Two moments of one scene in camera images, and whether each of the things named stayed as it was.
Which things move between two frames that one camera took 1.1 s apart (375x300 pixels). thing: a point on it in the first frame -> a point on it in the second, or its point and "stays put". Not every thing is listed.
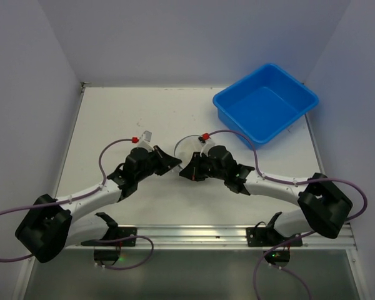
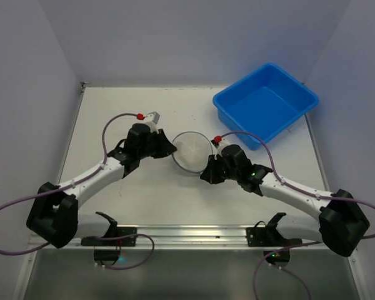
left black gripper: (159, 159) -> (157, 142)
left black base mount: (107, 250) stays put
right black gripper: (198, 167) -> (217, 170)
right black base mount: (263, 235) stays put
